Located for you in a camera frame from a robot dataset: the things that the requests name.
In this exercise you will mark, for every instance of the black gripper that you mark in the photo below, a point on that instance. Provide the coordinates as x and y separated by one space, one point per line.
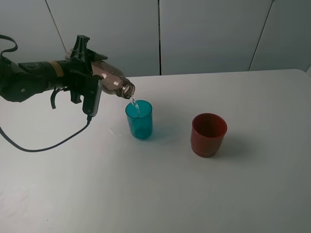
79 55

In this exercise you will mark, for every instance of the clear brown plastic bottle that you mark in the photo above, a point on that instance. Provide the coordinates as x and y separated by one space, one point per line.
114 82

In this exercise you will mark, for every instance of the teal translucent plastic cup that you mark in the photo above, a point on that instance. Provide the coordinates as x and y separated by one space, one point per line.
140 119

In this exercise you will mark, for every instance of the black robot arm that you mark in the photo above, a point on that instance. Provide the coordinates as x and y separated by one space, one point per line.
18 82

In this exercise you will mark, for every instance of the red plastic cup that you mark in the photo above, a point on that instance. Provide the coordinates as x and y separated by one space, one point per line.
207 133

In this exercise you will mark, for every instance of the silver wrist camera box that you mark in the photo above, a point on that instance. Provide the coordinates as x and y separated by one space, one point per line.
87 85

